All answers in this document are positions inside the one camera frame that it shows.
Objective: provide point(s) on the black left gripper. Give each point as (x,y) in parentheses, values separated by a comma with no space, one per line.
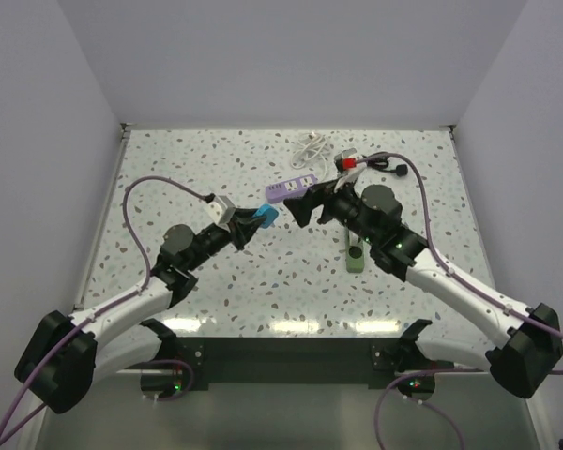
(240,233)

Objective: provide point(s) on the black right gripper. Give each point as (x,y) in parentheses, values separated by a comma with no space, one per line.
(322,194)

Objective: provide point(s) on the blue charger plug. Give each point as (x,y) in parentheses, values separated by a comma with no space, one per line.
(267,214)

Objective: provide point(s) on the green power strip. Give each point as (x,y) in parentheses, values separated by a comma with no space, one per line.
(354,254)

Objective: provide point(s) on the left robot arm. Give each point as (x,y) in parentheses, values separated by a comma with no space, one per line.
(67,353)

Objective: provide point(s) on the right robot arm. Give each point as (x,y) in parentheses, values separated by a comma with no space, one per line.
(527,342)

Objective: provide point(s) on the purple power strip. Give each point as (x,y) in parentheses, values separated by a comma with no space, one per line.
(292,188)

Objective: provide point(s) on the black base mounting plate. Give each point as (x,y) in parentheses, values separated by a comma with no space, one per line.
(204,361)

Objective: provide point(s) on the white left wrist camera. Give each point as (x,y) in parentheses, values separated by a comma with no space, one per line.
(221,210)

